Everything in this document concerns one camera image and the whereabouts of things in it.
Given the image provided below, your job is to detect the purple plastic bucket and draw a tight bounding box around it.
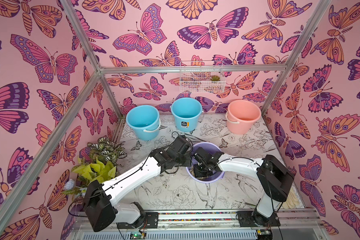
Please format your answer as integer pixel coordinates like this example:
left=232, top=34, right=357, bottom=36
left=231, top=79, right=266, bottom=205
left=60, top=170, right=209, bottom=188
left=186, top=142, right=225, bottom=184

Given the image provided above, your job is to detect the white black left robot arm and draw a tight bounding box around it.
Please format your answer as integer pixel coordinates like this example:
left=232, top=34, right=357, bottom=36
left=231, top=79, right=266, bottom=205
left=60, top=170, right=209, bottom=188
left=83, top=135, right=193, bottom=232

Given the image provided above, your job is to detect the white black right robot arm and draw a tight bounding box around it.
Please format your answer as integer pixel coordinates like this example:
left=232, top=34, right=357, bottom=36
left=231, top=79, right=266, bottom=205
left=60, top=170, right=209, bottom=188
left=192, top=147, right=294, bottom=227

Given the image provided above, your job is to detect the middle light blue bucket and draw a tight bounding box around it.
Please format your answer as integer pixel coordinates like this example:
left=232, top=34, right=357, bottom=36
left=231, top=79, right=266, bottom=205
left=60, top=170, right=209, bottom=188
left=171, top=98, right=203, bottom=132

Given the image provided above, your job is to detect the light blue bucket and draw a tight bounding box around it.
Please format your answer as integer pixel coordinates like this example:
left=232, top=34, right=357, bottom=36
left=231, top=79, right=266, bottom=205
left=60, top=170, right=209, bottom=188
left=171, top=98, right=203, bottom=132
left=126, top=105, right=161, bottom=141

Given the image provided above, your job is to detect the left light blue bucket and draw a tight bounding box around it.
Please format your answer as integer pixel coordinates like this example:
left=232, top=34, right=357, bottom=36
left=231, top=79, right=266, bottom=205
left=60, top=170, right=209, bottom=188
left=126, top=105, right=161, bottom=141

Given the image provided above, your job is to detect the pink plastic bucket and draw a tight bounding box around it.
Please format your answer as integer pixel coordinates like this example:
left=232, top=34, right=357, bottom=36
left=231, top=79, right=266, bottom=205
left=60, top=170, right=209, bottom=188
left=225, top=100, right=262, bottom=135

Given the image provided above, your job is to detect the potted green leafy plant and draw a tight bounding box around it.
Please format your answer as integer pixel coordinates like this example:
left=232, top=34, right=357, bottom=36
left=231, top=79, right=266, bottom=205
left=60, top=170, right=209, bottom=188
left=63, top=137, right=127, bottom=197

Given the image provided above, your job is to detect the small green succulent plant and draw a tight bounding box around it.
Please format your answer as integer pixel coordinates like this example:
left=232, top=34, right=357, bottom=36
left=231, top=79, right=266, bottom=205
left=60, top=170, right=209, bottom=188
left=210, top=75, right=221, bottom=82

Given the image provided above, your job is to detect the beige work glove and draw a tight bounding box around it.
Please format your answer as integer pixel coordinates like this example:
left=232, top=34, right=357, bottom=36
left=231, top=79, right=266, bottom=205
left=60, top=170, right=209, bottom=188
left=282, top=187, right=303, bottom=210

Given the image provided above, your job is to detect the white wire wall basket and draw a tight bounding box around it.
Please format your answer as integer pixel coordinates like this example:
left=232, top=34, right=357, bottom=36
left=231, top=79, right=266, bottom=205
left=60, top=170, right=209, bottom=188
left=178, top=65, right=226, bottom=95

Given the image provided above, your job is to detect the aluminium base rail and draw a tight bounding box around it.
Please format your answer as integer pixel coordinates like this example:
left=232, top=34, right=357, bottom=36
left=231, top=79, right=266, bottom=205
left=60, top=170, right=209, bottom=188
left=68, top=209, right=330, bottom=240

